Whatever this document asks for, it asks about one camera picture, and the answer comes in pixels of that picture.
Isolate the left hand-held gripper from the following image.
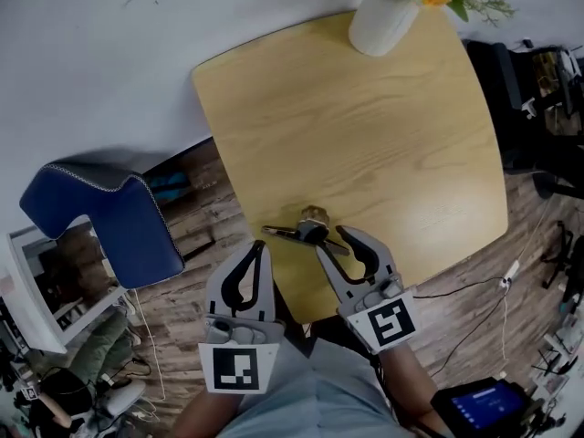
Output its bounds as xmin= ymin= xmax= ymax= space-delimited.
xmin=196 ymin=239 xmax=287 ymax=396

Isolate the black office chair with headrest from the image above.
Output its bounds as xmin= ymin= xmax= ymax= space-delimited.
xmin=462 ymin=37 xmax=584 ymax=201

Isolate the person's right forearm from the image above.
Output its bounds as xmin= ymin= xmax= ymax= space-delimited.
xmin=377 ymin=345 xmax=443 ymax=429

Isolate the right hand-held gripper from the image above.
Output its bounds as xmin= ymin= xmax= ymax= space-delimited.
xmin=315 ymin=224 xmax=419 ymax=355

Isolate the black swivel chair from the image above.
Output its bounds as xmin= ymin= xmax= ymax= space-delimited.
xmin=539 ymin=218 xmax=584 ymax=306

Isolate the black tablet screen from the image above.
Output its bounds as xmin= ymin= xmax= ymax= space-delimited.
xmin=429 ymin=377 xmax=545 ymax=433

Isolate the person's light grey shirt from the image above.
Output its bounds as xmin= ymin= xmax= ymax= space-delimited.
xmin=217 ymin=334 xmax=412 ymax=438

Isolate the thin white cable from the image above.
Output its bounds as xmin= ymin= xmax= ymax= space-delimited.
xmin=500 ymin=285 xmax=511 ymax=365

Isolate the white vase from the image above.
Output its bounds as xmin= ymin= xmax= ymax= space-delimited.
xmin=348 ymin=0 xmax=422 ymax=58

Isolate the light wooden square table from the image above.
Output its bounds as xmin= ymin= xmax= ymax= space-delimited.
xmin=190 ymin=8 xmax=510 ymax=326

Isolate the long white cable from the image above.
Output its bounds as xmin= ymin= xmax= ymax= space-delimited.
xmin=130 ymin=288 xmax=168 ymax=402

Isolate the metal binder clip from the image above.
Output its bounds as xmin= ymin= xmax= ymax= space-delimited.
xmin=260 ymin=203 xmax=352 ymax=257

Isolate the person's left forearm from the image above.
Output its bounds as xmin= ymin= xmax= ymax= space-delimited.
xmin=170 ymin=389 xmax=244 ymax=438

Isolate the black floor cable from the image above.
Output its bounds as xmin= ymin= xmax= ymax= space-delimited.
xmin=412 ymin=275 xmax=508 ymax=379

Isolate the white power strip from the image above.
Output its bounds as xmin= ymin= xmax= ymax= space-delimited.
xmin=498 ymin=259 xmax=522 ymax=290

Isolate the blue upholstered chair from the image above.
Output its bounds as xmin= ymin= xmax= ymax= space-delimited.
xmin=18 ymin=145 xmax=186 ymax=290

